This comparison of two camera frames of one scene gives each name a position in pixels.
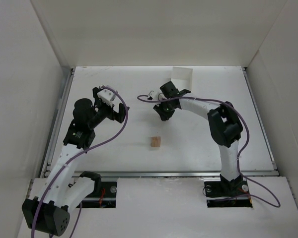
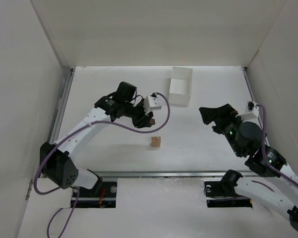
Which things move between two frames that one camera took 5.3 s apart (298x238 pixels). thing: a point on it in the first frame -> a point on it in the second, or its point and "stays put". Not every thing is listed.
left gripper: [111, 112] -> [140, 115]
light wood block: [155, 141] stays put
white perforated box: [182, 78] stays put
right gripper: [167, 106] -> [224, 116]
